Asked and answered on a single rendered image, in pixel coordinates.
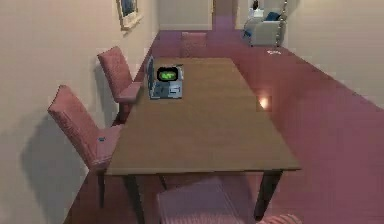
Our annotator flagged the grey armchair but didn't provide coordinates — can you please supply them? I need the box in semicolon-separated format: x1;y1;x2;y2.
243;8;288;48

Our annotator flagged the blue cushion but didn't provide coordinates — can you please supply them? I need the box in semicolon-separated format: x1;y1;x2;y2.
264;11;282;22

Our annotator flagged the pink upholstered chair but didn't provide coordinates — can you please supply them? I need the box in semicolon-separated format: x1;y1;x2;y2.
156;181;246;224
47;84;125;209
96;45;144;126
180;31;208;59

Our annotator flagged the framed wall picture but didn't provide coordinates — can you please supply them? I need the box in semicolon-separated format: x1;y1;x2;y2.
115;0;144;32

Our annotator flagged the grey open laptop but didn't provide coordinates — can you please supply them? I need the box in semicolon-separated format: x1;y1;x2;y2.
146;55;185;100

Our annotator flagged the pink striped chair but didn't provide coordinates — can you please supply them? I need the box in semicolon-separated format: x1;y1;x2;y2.
258;213;304;224

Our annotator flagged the brown wooden dining table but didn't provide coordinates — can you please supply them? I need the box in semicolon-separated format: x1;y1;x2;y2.
105;57;303;224

